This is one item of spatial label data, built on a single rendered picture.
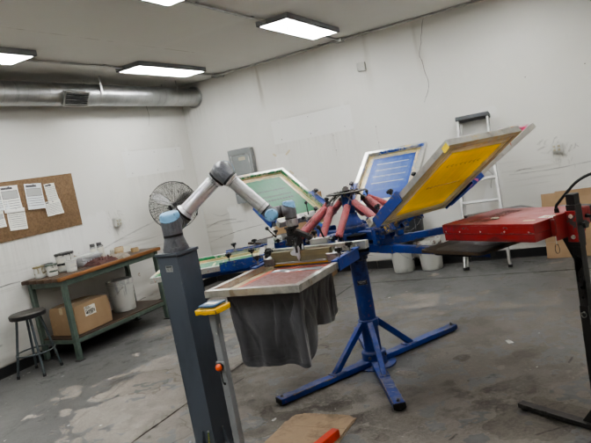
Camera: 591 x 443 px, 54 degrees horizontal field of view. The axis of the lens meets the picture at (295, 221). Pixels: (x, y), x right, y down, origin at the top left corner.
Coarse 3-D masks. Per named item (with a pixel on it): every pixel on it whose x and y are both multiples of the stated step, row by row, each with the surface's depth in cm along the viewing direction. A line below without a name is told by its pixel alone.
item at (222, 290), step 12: (336, 264) 327; (240, 276) 340; (252, 276) 351; (312, 276) 301; (324, 276) 312; (216, 288) 318; (228, 288) 310; (240, 288) 304; (252, 288) 299; (264, 288) 296; (276, 288) 293; (288, 288) 289; (300, 288) 288
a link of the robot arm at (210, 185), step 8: (232, 168) 349; (208, 176) 348; (208, 184) 348; (216, 184) 348; (200, 192) 349; (208, 192) 350; (192, 200) 350; (200, 200) 350; (176, 208) 351; (184, 208) 350; (192, 208) 351; (184, 216) 350; (184, 224) 352
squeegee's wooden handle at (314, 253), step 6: (330, 246) 344; (276, 252) 360; (282, 252) 357; (288, 252) 355; (300, 252) 352; (306, 252) 350; (312, 252) 348; (318, 252) 346; (324, 252) 344; (330, 252) 343; (276, 258) 360; (282, 258) 358; (288, 258) 356; (294, 258) 354; (300, 258) 352; (306, 258) 350; (312, 258) 349; (318, 258) 347
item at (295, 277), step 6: (324, 264) 350; (312, 270) 337; (288, 276) 331; (294, 276) 328; (300, 276) 325; (306, 276) 322; (276, 282) 320; (282, 282) 317; (288, 282) 314; (294, 282) 312
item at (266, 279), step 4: (276, 268) 364; (280, 268) 362; (284, 268) 359; (288, 268) 356; (292, 268) 354; (268, 272) 354; (276, 272) 349; (280, 272) 347; (284, 272) 344; (288, 272) 342; (260, 276) 347; (264, 276) 345; (268, 276) 343; (272, 276) 340; (276, 276) 338; (280, 276) 336; (284, 276) 334; (252, 280) 338; (256, 280) 336; (260, 280) 334; (264, 280) 332; (268, 280) 329; (272, 280) 327; (244, 284) 332; (248, 284) 330; (252, 284) 327; (256, 284) 326; (260, 284) 323; (264, 284) 322; (268, 284) 319
